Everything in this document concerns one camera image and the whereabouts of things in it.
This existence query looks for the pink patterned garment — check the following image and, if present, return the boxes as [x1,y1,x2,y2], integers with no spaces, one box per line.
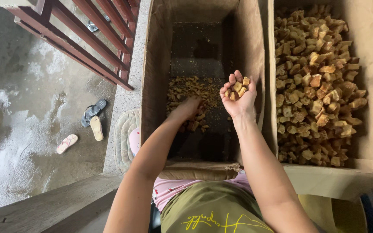
[128,127,254,213]

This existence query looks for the handful of brown sugar chunks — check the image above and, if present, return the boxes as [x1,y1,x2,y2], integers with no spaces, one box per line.
[224,77,251,101]

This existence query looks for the heap of small brown crumbs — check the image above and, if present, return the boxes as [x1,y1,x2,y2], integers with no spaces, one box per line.
[166,76,224,133]

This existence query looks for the person's left hand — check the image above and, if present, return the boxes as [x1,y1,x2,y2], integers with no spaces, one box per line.
[170,96,206,126]

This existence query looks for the grey quilted mat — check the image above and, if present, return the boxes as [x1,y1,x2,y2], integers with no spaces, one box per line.
[113,108,141,174]

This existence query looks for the person's right hand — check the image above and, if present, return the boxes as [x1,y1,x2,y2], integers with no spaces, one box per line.
[220,70,258,120]

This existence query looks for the olive garment with yellow print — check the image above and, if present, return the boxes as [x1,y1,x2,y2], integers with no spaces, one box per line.
[160,180,320,233]

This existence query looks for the heap of brown sugar blocks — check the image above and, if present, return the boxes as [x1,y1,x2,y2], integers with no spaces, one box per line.
[274,3,368,167]

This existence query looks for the red-brown metal gate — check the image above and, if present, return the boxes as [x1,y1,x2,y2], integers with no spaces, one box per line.
[6,0,141,91]

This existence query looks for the silver grey sandal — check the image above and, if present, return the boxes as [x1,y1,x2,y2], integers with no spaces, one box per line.
[87,14,111,33]

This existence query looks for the pink white flip-flop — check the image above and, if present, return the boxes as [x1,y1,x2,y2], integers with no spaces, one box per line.
[56,134,79,155]

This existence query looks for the nearly empty cardboard box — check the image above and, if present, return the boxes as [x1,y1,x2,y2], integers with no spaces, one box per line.
[140,0,269,181]

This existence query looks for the tan flip-flop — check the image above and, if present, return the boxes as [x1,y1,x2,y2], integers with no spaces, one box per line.
[90,116,104,142]

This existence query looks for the dark grey flip-flop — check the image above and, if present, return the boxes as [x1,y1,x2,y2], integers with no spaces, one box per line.
[80,99,107,128]

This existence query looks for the yellow plastic container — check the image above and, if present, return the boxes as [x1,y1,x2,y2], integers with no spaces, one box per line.
[298,194,368,233]

